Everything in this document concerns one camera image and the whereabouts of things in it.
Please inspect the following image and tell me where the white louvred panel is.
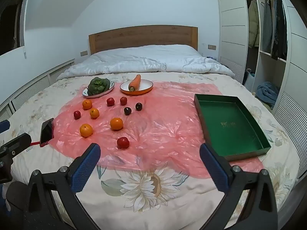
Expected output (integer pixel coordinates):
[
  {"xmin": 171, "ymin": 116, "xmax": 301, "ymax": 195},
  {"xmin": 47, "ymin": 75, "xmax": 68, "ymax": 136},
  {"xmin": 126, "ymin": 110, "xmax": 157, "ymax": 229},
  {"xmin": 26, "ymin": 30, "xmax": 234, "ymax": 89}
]
[{"xmin": 273, "ymin": 91, "xmax": 307, "ymax": 179}]

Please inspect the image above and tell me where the blue towel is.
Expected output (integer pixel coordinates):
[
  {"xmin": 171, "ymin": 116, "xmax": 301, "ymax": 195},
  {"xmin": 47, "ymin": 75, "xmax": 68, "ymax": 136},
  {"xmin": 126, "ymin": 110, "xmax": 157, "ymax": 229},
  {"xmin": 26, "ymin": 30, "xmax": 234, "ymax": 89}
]
[{"xmin": 255, "ymin": 81, "xmax": 279, "ymax": 109}]

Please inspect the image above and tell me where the pink plastic sheet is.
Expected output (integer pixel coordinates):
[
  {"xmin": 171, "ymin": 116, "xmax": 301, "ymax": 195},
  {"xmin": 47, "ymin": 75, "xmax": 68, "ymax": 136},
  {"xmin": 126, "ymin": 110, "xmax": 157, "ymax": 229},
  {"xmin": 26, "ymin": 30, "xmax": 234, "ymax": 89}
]
[{"xmin": 49, "ymin": 80, "xmax": 264, "ymax": 179}]

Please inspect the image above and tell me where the dark window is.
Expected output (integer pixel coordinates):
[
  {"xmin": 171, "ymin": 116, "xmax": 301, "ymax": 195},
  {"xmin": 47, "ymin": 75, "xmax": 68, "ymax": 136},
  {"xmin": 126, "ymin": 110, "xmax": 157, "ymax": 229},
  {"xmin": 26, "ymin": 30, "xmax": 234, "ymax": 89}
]
[{"xmin": 0, "ymin": 0, "xmax": 30, "ymax": 56}]

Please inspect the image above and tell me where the pale hanging jacket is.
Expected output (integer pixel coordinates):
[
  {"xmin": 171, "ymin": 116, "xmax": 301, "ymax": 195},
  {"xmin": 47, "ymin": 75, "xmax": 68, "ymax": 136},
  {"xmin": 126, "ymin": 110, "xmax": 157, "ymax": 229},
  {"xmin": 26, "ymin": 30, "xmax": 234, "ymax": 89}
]
[{"xmin": 248, "ymin": 0, "xmax": 260, "ymax": 49}]

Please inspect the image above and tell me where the white duvet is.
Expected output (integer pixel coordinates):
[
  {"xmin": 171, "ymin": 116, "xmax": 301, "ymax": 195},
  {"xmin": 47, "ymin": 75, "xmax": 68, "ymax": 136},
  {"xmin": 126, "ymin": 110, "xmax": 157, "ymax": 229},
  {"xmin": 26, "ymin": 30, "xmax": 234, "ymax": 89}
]
[{"xmin": 56, "ymin": 44, "xmax": 234, "ymax": 79}]

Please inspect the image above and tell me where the green rectangular tray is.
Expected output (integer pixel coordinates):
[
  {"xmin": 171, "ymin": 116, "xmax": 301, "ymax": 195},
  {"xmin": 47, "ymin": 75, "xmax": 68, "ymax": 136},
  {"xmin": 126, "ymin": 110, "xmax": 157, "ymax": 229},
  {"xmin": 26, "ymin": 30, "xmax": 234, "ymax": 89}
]
[{"xmin": 194, "ymin": 94, "xmax": 272, "ymax": 162}]

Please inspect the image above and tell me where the dark hanging garment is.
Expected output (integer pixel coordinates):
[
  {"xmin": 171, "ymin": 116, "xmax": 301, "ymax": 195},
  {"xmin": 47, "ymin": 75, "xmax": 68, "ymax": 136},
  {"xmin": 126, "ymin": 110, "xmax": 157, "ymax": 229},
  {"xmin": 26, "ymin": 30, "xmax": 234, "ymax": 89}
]
[{"xmin": 271, "ymin": 0, "xmax": 288, "ymax": 61}]

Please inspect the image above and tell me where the orange rimmed plate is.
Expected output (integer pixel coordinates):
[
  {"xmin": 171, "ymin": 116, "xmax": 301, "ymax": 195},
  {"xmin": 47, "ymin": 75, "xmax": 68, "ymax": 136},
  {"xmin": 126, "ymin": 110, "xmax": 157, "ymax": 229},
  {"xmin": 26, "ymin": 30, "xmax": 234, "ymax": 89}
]
[{"xmin": 120, "ymin": 80, "xmax": 153, "ymax": 95}]

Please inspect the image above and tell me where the carrot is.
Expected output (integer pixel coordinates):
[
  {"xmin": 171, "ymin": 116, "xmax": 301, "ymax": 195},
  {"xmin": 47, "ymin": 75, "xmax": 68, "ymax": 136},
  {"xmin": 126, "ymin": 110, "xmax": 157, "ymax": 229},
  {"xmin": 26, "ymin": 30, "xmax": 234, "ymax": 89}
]
[{"xmin": 129, "ymin": 74, "xmax": 141, "ymax": 92}]

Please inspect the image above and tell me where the black smartphone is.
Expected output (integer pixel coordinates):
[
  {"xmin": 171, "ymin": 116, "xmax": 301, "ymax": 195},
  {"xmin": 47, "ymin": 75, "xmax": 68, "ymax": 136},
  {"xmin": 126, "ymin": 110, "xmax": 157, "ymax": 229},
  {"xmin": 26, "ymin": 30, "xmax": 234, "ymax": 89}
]
[{"xmin": 40, "ymin": 118, "xmax": 55, "ymax": 148}]

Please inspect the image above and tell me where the grey hanging garment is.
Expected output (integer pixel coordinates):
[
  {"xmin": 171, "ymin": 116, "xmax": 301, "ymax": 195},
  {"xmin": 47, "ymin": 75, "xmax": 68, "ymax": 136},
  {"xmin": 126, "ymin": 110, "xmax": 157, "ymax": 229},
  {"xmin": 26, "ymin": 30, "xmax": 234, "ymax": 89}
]
[{"xmin": 261, "ymin": 1, "xmax": 273, "ymax": 53}]

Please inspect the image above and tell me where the wooden headboard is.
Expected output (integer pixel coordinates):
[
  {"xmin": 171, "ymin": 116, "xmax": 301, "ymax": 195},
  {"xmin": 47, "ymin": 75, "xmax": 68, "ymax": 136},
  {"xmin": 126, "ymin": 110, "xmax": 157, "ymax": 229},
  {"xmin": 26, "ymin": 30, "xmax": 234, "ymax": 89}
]
[{"xmin": 89, "ymin": 25, "xmax": 198, "ymax": 55}]

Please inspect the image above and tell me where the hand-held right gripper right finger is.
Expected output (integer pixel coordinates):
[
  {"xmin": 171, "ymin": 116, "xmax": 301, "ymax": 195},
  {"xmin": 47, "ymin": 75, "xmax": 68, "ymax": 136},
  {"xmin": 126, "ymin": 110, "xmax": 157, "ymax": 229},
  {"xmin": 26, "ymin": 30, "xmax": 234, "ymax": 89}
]
[{"xmin": 200, "ymin": 144, "xmax": 279, "ymax": 230}]

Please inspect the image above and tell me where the white wardrobe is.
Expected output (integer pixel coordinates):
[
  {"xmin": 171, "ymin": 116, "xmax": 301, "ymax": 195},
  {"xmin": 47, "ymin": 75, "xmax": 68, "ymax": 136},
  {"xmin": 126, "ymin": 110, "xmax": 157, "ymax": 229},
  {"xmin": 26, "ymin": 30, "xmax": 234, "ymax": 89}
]
[{"xmin": 216, "ymin": 0, "xmax": 307, "ymax": 115}]

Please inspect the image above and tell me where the large orange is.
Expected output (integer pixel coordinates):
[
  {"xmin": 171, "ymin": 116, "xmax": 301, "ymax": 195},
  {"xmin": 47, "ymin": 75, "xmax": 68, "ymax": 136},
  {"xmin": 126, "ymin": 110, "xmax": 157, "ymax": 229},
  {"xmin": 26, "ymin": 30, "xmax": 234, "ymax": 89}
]
[
  {"xmin": 80, "ymin": 124, "xmax": 93, "ymax": 137},
  {"xmin": 110, "ymin": 117, "xmax": 124, "ymax": 131}
]

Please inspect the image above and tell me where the white bag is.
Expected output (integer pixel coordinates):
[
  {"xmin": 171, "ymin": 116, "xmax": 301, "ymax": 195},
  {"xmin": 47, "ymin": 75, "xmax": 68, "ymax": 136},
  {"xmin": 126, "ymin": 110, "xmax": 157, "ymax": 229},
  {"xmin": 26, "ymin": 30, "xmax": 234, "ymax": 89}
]
[{"xmin": 244, "ymin": 68, "xmax": 256, "ymax": 93}]

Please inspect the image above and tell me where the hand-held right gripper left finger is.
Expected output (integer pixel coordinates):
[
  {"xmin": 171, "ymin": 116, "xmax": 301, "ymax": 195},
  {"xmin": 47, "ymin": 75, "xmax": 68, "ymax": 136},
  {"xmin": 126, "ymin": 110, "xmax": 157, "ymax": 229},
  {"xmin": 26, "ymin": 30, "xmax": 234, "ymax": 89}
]
[{"xmin": 27, "ymin": 143, "xmax": 101, "ymax": 230}]

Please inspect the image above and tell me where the white enamel plate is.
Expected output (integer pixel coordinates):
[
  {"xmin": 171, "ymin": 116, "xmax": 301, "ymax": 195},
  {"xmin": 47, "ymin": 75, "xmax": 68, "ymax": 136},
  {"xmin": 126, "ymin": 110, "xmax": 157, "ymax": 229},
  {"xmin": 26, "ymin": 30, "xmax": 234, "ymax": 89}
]
[{"xmin": 82, "ymin": 80, "xmax": 115, "ymax": 99}]

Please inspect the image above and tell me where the green leafy vegetable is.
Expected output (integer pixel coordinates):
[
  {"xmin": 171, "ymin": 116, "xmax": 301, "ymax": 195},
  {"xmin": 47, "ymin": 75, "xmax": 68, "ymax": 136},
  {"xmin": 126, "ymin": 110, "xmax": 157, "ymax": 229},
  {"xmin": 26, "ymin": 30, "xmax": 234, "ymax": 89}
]
[{"xmin": 87, "ymin": 77, "xmax": 111, "ymax": 96}]

